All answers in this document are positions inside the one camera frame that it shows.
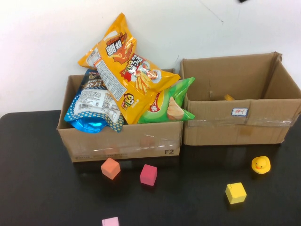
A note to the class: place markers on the large orange fries snack bag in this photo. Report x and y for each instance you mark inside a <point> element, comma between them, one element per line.
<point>122,77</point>

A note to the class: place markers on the small orange snack packet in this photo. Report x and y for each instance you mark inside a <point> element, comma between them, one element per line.
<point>228,97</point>

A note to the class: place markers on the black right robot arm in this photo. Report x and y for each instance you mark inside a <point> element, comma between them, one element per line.
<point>243,1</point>

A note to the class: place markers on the green Lay's chips bag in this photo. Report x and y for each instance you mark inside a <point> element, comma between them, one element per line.
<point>174,110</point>

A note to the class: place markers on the cardboard box with F2 print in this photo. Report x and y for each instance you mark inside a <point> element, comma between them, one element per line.
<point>117,146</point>

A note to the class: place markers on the blue shrimp chips bag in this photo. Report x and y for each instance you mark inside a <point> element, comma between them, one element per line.
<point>94,106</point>

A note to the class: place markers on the magenta foam cube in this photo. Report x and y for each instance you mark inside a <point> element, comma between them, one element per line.
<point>148,175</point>

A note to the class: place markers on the orange foam cube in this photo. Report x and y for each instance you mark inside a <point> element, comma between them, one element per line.
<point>110,168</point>

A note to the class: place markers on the cardboard box with white label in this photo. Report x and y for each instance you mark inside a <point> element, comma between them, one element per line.
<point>223,134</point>

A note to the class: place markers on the white label sticker red writing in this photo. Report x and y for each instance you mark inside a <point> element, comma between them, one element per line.
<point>240,111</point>

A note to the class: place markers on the light pink foam cube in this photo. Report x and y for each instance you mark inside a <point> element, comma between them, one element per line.
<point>110,222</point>

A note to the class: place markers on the yellow foam cube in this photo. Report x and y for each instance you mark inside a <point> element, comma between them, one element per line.
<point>235,193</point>

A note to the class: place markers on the yellow rubber duck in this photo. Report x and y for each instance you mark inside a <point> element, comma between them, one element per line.
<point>260,164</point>

